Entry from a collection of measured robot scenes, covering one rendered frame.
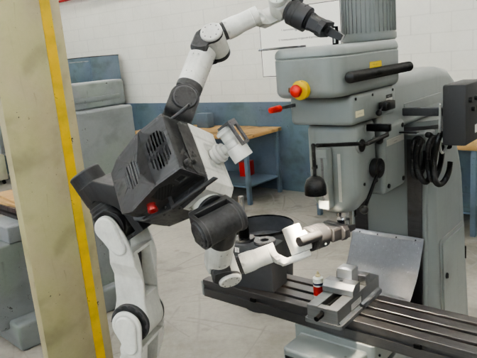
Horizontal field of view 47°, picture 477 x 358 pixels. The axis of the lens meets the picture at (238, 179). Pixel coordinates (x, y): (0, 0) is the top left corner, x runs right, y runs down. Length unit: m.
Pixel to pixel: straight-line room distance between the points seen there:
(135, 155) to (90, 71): 7.31
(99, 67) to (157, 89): 0.97
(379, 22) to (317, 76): 0.43
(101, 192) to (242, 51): 5.89
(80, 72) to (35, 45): 6.07
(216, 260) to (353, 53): 0.78
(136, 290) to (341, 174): 0.80
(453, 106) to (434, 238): 0.62
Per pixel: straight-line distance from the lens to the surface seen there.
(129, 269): 1.88
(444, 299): 2.52
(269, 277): 2.24
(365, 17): 2.07
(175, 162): 1.54
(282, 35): 7.17
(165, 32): 8.59
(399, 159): 2.14
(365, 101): 1.87
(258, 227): 4.32
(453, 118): 2.01
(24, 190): 3.08
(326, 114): 1.84
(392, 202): 2.36
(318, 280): 2.16
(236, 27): 1.96
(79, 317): 3.43
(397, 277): 2.36
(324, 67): 1.72
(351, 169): 1.89
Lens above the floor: 1.90
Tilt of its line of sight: 13 degrees down
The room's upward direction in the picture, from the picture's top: 5 degrees counter-clockwise
